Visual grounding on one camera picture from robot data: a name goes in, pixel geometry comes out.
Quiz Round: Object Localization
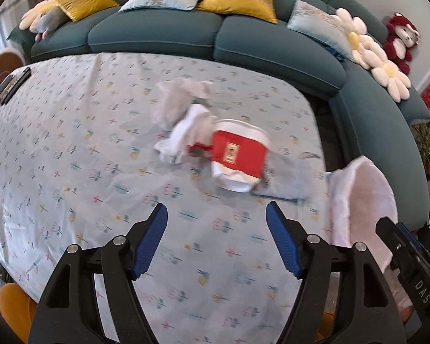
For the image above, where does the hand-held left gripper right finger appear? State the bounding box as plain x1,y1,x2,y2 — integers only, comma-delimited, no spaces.
266,201,407,344

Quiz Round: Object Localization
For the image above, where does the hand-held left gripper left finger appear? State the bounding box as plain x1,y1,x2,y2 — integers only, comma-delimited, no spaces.
29,204,168,344

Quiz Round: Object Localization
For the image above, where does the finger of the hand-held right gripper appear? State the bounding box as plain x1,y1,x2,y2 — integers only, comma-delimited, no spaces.
376,217,421,269

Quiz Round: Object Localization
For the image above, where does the bin with white liner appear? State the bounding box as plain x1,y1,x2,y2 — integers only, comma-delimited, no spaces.
325,155,414,316

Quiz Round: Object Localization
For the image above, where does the red paper cup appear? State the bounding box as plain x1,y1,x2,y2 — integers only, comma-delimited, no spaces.
210,118,272,193

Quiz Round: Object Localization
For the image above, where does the grey fabric pouch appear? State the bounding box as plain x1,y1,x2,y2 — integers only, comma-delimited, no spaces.
252,151,326,204

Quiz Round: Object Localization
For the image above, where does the white crumpled cloth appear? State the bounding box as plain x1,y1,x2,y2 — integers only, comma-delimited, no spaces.
154,103,218,165

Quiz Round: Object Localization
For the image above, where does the floral light blue tablecloth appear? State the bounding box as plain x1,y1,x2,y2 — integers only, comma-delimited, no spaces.
0,52,331,344

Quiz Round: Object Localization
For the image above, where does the yellow stool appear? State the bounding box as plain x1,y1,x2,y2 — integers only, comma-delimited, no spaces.
0,282,39,344

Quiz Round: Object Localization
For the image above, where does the white daisy pillow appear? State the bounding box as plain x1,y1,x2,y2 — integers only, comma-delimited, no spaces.
19,0,58,32
371,58,413,103
334,8,388,71

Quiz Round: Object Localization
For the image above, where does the teal sofa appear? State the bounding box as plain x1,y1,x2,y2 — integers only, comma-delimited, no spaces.
6,0,430,230

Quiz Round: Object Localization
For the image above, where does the red teddy bear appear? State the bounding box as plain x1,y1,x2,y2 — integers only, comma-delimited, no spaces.
382,12,422,77

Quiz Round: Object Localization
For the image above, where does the black remote control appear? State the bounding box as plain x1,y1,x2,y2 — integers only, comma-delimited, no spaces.
0,67,32,107

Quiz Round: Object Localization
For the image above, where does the wooden chair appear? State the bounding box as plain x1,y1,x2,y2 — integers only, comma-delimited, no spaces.
0,49,24,95

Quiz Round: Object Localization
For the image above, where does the grey plush toy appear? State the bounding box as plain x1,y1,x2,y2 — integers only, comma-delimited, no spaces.
33,7,68,42

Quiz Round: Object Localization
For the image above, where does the yellow embroidered cushion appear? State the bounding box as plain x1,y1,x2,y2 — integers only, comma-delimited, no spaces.
49,0,120,22
196,0,277,24

